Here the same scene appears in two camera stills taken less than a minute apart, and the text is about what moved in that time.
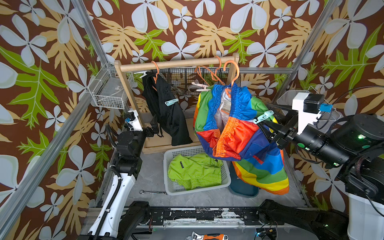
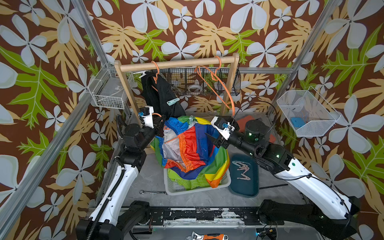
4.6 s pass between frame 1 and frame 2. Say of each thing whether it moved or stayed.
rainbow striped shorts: moved
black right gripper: moved
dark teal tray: stayed
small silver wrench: stayed
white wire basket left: stayed
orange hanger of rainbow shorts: moved
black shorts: stayed
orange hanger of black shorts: stayed
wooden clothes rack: stayed
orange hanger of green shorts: moved
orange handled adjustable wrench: stayed
